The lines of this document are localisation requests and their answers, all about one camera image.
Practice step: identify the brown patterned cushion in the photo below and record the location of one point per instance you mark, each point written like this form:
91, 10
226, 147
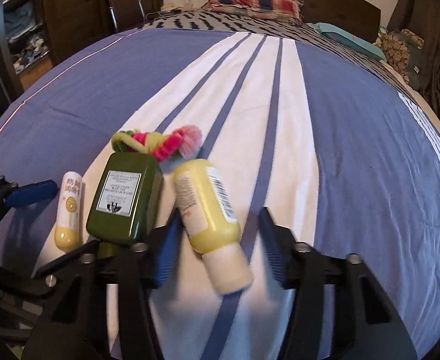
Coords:
403, 50

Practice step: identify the brown wooden wardrobe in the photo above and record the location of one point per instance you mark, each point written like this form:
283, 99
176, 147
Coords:
36, 35

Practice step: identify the black white patterned blanket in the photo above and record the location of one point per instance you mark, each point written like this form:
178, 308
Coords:
208, 21

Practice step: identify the teal pillow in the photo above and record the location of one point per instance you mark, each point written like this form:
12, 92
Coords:
349, 40

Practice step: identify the blue white striped bed cover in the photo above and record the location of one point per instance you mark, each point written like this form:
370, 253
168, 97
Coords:
341, 158

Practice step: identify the small white yellow tube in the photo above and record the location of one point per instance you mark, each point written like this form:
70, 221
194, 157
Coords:
67, 224

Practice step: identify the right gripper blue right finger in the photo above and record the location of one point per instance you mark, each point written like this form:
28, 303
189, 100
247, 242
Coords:
277, 241

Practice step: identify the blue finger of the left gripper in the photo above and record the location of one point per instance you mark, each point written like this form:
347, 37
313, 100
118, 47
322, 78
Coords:
31, 194

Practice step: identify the yellow lotion bottle white cap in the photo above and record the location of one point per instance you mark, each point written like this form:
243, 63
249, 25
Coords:
211, 225

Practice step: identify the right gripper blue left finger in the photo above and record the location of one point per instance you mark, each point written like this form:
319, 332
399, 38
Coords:
165, 243

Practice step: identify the red blue plaid pillow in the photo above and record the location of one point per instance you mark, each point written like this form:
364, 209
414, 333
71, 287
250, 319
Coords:
283, 11

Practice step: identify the green rectangular bottle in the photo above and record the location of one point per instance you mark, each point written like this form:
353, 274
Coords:
125, 204

